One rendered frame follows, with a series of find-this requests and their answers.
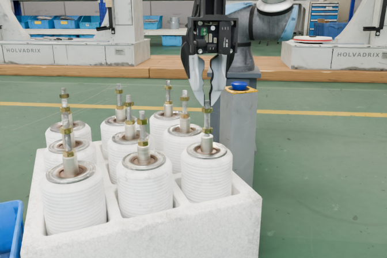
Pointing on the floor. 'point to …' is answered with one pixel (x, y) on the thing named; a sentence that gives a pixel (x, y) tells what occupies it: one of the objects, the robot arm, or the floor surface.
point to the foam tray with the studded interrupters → (151, 225)
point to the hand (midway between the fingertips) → (206, 97)
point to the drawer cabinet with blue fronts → (315, 7)
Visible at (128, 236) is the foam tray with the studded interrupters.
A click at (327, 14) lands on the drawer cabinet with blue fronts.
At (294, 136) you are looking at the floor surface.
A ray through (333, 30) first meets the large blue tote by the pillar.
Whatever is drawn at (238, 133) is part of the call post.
